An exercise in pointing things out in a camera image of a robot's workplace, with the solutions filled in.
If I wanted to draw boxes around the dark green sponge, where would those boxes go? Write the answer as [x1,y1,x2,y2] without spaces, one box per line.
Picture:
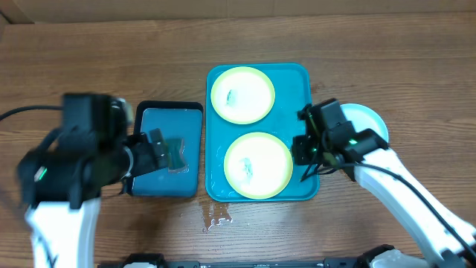
[166,138,187,173]

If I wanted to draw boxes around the yellow-green plate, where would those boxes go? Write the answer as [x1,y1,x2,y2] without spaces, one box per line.
[223,132,293,200]
[210,66,276,124]

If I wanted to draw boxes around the light blue plate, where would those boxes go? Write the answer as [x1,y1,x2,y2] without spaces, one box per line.
[341,103,389,142]

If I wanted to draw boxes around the yellow-green plate top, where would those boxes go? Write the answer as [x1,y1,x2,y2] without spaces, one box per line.
[210,66,276,124]

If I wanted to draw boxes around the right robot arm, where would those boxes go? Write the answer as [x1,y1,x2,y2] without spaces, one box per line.
[292,98,475,267]

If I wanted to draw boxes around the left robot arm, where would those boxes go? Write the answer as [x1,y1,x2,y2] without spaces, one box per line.
[17,94,170,267]

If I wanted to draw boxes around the black tray with water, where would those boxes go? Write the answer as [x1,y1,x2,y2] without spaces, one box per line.
[125,100,203,198]

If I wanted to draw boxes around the teal plastic serving tray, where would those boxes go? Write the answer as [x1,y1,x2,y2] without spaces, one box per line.
[205,63,320,202]

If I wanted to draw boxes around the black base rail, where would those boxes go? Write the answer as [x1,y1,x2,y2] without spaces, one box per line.
[97,252,428,268]

